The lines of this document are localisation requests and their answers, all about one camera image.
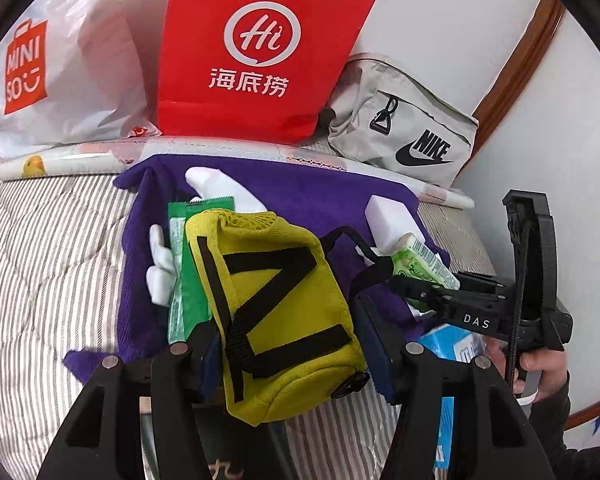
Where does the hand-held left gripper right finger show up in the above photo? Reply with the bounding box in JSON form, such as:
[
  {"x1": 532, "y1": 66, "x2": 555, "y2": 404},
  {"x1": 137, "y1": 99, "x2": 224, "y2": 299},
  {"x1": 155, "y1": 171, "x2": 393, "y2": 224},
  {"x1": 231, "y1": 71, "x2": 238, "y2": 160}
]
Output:
[{"x1": 355, "y1": 294, "x2": 556, "y2": 480}]

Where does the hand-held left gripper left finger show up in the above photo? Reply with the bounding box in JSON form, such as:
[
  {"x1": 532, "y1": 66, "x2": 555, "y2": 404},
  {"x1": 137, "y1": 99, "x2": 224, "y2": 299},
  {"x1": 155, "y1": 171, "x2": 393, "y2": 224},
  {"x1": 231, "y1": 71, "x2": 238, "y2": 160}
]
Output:
[{"x1": 35, "y1": 327, "x2": 226, "y2": 480}]

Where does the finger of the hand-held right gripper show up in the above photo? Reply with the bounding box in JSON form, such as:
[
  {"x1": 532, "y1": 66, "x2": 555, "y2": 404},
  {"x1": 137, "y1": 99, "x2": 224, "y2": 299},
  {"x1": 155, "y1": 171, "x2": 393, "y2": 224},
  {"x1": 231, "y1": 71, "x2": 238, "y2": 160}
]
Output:
[{"x1": 390, "y1": 275, "x2": 462, "y2": 315}]

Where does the green tissue pack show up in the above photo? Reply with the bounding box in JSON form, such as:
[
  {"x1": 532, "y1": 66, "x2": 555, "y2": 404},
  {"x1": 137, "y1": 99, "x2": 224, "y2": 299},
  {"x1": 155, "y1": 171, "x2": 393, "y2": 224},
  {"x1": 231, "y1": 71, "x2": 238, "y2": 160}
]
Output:
[{"x1": 390, "y1": 232, "x2": 461, "y2": 311}]

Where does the dark green snack packet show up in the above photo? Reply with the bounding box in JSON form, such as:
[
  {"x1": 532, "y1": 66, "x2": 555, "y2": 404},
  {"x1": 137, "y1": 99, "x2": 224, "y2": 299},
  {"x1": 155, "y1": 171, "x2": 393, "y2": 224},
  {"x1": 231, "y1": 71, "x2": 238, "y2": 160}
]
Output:
[{"x1": 177, "y1": 194, "x2": 237, "y2": 333}]

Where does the dark green book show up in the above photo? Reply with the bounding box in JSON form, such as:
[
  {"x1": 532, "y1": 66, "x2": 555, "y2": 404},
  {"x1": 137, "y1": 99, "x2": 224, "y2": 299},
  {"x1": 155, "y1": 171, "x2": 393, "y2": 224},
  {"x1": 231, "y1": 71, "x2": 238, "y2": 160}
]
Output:
[{"x1": 140, "y1": 397, "x2": 301, "y2": 480}]

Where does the yellow pouch bag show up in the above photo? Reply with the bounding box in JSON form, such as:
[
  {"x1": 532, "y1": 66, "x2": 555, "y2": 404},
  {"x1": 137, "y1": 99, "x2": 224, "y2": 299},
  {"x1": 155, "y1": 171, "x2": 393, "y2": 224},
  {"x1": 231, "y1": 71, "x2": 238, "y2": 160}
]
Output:
[{"x1": 185, "y1": 210, "x2": 398, "y2": 428}]

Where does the light green snack packet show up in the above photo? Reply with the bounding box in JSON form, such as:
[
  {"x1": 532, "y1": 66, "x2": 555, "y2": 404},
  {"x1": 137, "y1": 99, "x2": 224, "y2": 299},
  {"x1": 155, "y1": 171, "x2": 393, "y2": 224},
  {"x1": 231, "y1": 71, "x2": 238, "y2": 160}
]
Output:
[{"x1": 166, "y1": 202, "x2": 190, "y2": 345}]

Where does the white sock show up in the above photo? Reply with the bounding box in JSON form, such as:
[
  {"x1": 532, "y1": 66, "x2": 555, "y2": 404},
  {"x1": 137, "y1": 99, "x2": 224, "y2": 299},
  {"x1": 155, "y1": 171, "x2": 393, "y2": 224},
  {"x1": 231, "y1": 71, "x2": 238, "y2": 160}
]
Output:
[
  {"x1": 185, "y1": 167, "x2": 267, "y2": 213},
  {"x1": 147, "y1": 224, "x2": 177, "y2": 306}
]

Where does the person's right forearm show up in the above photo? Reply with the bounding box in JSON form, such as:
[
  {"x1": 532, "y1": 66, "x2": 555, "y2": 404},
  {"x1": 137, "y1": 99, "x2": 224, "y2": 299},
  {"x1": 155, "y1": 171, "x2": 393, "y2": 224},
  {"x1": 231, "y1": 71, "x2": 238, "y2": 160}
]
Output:
[{"x1": 525, "y1": 385, "x2": 600, "y2": 480}]

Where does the person's right hand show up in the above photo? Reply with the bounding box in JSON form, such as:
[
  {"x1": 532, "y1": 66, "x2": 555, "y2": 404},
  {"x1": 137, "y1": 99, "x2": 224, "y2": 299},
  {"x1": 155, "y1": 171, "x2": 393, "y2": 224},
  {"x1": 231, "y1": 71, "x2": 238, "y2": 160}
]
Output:
[{"x1": 512, "y1": 345, "x2": 571, "y2": 403}]

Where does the blue cardboard box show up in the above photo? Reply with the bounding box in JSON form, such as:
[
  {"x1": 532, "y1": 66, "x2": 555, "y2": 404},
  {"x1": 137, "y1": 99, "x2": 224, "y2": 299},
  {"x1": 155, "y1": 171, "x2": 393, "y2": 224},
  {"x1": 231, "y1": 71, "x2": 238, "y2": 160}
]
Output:
[{"x1": 417, "y1": 322, "x2": 501, "y2": 471}]

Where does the white foam block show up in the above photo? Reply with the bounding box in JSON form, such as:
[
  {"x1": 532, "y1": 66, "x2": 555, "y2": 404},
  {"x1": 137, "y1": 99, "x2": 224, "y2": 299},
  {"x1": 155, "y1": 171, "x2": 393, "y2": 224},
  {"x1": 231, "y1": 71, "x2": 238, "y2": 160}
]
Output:
[{"x1": 365, "y1": 194, "x2": 421, "y2": 253}]

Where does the purple towel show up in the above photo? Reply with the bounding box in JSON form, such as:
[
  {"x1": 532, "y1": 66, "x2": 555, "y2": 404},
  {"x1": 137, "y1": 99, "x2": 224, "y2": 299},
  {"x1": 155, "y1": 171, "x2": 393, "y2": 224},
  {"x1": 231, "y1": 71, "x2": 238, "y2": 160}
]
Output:
[{"x1": 62, "y1": 152, "x2": 453, "y2": 391}]

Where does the grey waist bag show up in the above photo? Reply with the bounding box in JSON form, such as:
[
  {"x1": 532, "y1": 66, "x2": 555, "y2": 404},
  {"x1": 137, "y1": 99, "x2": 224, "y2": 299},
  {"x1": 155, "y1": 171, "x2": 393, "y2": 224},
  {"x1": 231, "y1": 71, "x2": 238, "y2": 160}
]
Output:
[{"x1": 325, "y1": 52, "x2": 481, "y2": 188}]

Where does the striped grey quilt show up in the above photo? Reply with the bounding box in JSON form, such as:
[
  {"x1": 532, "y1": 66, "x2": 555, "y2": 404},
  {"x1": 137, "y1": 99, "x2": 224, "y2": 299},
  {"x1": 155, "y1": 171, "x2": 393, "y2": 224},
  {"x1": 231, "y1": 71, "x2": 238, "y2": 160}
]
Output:
[{"x1": 0, "y1": 175, "x2": 506, "y2": 480}]

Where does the printed rolled mat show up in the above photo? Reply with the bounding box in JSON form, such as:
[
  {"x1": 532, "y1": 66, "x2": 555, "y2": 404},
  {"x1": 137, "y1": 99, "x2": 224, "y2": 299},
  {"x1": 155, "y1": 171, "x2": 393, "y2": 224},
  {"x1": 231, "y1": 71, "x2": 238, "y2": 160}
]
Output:
[{"x1": 0, "y1": 135, "x2": 476, "y2": 211}]

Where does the red paper shopping bag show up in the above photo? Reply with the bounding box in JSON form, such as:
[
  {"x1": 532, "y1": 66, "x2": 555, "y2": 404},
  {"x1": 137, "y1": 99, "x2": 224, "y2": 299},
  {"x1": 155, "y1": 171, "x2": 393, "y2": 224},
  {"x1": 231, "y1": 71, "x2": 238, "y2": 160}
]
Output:
[{"x1": 155, "y1": 0, "x2": 382, "y2": 145}]

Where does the white plastic shopping bag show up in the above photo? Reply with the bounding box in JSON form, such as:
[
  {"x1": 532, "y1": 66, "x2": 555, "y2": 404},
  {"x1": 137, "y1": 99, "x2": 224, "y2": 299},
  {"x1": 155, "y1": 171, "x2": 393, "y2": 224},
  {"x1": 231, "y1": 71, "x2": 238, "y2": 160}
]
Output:
[{"x1": 0, "y1": 0, "x2": 181, "y2": 161}]

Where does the brown wooden door frame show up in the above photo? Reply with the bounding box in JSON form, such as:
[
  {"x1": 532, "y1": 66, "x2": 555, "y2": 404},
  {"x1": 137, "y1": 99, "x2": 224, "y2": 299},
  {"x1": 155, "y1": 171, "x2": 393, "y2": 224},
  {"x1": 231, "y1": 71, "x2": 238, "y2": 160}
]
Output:
[{"x1": 452, "y1": 0, "x2": 566, "y2": 188}]

